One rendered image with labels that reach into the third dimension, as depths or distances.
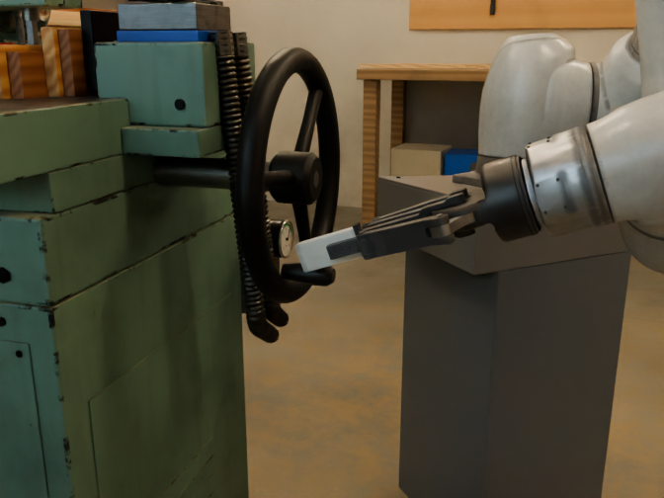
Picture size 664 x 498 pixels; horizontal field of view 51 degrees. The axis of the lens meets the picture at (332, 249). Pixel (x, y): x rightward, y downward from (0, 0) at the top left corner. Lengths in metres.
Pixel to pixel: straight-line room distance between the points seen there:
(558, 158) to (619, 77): 0.67
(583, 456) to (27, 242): 1.12
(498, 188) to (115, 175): 0.41
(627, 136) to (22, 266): 0.56
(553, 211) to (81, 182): 0.46
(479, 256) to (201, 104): 0.56
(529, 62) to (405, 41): 2.91
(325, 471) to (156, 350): 0.88
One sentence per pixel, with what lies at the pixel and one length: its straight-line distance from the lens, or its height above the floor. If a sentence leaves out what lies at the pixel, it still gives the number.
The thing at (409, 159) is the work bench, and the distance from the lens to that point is 3.74.
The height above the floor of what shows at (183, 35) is 0.97.
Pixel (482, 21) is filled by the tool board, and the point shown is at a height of 1.09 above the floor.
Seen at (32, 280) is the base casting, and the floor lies 0.74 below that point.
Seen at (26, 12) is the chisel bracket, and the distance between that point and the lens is 0.96.
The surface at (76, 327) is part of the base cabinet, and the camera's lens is 0.77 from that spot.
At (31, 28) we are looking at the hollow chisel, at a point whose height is 0.98.
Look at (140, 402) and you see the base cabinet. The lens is 0.90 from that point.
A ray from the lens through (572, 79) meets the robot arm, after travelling 1.30.
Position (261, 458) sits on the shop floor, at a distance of 1.77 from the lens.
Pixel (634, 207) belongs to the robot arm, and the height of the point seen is 0.83.
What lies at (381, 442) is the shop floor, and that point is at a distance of 1.83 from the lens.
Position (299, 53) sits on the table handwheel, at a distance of 0.78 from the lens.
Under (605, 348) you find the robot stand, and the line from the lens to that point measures 1.42.
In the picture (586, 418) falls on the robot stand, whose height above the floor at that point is 0.27.
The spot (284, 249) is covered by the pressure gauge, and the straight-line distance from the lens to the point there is 1.11.
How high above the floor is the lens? 0.95
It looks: 16 degrees down
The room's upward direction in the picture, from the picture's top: straight up
